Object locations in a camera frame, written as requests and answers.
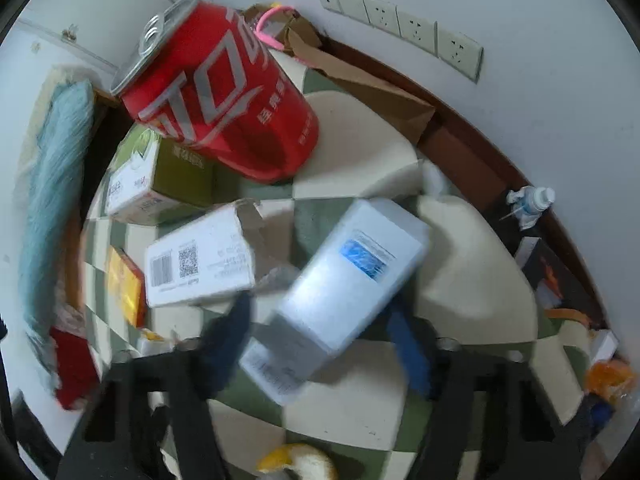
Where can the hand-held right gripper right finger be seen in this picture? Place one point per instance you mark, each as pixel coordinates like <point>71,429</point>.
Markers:
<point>410,355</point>

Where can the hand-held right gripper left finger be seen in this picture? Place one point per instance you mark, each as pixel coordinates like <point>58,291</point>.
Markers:
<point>227,342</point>

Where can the white box with blue label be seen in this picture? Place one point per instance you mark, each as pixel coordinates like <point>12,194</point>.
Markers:
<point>350,280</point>

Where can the green cardboard box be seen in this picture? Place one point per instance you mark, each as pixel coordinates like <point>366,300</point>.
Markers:
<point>180,175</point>

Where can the red soda can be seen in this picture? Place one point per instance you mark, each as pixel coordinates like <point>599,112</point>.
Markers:
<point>215,105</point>

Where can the white orange packet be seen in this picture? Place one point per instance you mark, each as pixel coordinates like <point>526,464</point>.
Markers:
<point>152,341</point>

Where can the white box with barcode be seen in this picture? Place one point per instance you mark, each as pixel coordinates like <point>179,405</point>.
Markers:
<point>200,260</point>

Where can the green white checkered mat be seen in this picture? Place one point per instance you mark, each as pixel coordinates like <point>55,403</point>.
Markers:
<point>475,270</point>

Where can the yellow orange box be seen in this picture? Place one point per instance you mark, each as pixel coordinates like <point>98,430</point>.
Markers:
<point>125,285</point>

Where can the red bed sheet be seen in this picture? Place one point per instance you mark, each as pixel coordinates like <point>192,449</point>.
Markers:
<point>75,365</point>

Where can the black orange box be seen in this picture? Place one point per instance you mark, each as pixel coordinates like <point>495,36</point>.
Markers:
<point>545,270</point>

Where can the small white box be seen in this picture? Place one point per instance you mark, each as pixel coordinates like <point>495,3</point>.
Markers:
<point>604,346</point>

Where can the orange plastic bag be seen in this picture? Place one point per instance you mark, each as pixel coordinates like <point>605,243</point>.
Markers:
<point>607,380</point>

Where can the small white blue bottle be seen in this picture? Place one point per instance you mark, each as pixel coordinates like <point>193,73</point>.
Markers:
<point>537,199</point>

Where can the bed with blue blanket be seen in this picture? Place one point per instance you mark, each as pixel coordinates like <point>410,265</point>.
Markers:
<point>50,200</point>

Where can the brown paper bag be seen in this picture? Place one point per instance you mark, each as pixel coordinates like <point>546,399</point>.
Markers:
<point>370,95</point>

